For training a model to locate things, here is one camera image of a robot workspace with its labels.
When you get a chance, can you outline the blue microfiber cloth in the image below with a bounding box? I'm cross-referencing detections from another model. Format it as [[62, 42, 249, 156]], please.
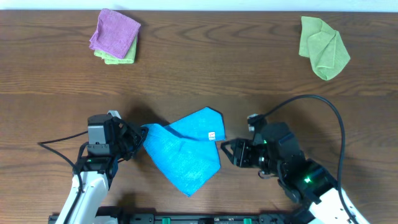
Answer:
[[144, 107, 226, 197]]

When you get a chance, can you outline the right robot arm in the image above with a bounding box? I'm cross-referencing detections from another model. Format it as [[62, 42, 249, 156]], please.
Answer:
[[221, 123, 367, 223]]

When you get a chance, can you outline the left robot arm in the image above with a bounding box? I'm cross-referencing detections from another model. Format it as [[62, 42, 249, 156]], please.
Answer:
[[56, 111, 149, 224]]

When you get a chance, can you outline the light green folded cloth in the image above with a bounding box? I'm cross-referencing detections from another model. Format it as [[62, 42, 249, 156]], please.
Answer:
[[94, 36, 138, 65]]

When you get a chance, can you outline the purple folded cloth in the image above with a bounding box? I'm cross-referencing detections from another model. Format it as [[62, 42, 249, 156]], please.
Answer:
[[90, 8, 141, 59]]

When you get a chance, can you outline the olive green crumpled cloth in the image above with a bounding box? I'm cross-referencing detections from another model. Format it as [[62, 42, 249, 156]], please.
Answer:
[[298, 16, 351, 81]]

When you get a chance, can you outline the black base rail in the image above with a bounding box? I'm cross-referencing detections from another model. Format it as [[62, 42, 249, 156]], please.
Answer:
[[48, 206, 299, 224]]

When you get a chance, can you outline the right black cable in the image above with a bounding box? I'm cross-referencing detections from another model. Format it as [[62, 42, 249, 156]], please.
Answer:
[[264, 94, 358, 224]]

